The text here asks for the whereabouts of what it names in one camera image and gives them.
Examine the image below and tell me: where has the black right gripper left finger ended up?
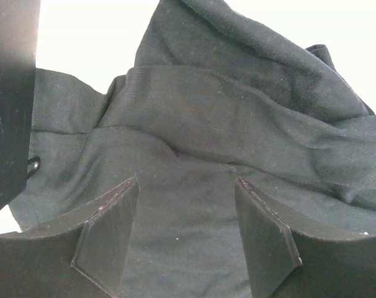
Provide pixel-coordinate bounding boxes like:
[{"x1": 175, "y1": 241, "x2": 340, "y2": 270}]
[{"x1": 0, "y1": 178, "x2": 139, "y2": 298}]

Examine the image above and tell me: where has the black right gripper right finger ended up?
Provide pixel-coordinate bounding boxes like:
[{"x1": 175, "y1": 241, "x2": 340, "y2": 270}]
[{"x1": 235, "y1": 178, "x2": 376, "y2": 297}]

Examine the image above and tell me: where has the black cloth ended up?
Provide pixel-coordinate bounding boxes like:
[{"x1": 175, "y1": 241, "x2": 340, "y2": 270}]
[{"x1": 10, "y1": 1, "x2": 376, "y2": 297}]

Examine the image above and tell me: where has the black wire dish rack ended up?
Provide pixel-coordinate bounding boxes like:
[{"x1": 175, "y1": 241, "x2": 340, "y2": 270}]
[{"x1": 0, "y1": 0, "x2": 40, "y2": 210}]

